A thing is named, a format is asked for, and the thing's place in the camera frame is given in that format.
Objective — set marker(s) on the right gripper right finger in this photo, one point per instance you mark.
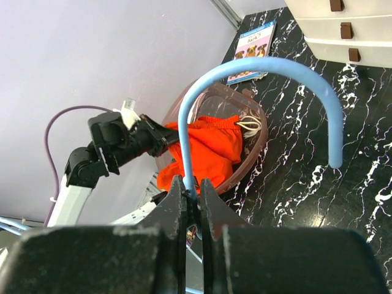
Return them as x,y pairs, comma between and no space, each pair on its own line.
242,258

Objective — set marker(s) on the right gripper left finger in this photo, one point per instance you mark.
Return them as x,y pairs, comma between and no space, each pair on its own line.
145,258

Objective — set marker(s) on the pink transparent basin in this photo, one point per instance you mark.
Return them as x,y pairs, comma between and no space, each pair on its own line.
253,124

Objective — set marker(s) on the light blue wire hanger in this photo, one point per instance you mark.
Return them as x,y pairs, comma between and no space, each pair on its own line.
208,85

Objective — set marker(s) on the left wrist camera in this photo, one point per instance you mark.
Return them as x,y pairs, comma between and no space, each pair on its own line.
128,114

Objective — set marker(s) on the white drawer unit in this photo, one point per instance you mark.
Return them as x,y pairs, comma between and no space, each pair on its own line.
351,31

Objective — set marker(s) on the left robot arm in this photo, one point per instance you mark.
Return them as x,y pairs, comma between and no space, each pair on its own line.
117,137

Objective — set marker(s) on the dog picture book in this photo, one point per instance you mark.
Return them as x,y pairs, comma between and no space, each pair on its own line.
254,43

